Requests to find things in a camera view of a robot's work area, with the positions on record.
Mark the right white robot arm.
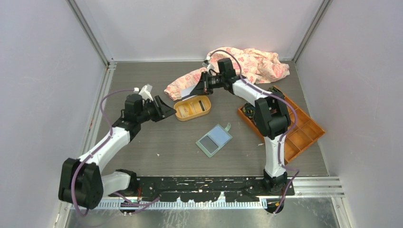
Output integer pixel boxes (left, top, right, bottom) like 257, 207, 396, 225
181, 58, 291, 195

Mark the pink patterned garment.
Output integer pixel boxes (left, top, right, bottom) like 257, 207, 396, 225
164, 47, 290, 101

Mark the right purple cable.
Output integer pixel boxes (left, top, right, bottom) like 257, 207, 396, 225
206, 49, 300, 215

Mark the rolled dark tie back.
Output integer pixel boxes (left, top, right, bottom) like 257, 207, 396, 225
268, 86, 284, 99

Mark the rolled dark tie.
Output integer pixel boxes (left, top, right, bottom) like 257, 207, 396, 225
242, 105, 255, 120
268, 86, 284, 99

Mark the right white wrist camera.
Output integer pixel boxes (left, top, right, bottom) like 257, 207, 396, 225
202, 56, 218, 71

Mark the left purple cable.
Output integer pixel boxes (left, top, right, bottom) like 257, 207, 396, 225
69, 88, 163, 218

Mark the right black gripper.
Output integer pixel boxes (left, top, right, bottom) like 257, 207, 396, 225
190, 72, 224, 97

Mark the aluminium frame rail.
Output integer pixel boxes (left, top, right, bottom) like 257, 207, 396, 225
65, 0, 118, 76

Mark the green card holder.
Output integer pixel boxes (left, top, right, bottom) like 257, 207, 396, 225
195, 123, 232, 158

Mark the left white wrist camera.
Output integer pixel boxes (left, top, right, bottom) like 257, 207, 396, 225
133, 84, 154, 101

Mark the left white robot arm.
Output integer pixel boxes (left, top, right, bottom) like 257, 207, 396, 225
58, 94, 176, 209

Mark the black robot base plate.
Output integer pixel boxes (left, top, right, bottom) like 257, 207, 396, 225
119, 176, 287, 202

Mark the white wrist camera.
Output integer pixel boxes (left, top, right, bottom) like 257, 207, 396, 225
202, 56, 218, 71
133, 84, 154, 101

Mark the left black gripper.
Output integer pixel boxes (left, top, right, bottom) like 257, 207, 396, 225
137, 95, 176, 124

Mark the purple cable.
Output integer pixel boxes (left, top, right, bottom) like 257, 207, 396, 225
206, 49, 300, 215
69, 88, 163, 218

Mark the yellow oval tray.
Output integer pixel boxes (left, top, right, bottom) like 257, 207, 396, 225
174, 95, 211, 122

